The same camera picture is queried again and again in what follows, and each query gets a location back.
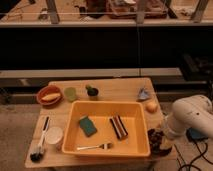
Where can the dark green cup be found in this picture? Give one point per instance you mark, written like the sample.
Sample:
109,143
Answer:
92,92

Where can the dark grape bunch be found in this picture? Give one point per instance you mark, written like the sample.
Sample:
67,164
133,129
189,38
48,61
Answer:
155,139

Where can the wooden table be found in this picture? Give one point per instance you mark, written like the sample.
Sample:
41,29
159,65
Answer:
121,89

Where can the striped dark block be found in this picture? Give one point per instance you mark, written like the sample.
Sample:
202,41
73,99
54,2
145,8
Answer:
118,127

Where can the yellow plastic tub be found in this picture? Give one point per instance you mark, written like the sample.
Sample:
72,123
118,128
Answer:
100,112

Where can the metal fork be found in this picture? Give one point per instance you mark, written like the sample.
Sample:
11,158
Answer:
104,146

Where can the white paper cup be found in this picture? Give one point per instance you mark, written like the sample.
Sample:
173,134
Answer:
54,137

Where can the light green cup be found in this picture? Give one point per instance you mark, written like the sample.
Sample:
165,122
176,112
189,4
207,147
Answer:
70,94

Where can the blue grey crumpled cloth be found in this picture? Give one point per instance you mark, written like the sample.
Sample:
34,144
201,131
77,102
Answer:
143,94

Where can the yellow banana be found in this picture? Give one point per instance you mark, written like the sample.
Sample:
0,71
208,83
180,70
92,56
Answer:
51,97

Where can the black white dish brush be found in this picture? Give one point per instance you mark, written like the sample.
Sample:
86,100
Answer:
37,154

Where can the yellow lemon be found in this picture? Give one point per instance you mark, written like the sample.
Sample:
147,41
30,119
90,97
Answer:
151,107

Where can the orange red bowl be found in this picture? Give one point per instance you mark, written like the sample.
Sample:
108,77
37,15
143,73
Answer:
45,91

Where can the dark brown bowl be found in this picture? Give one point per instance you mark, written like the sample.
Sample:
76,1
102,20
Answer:
165,147

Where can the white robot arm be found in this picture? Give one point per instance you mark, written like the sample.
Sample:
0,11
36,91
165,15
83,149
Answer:
191,112

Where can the green sponge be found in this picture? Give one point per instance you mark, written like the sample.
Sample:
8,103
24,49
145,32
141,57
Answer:
87,126

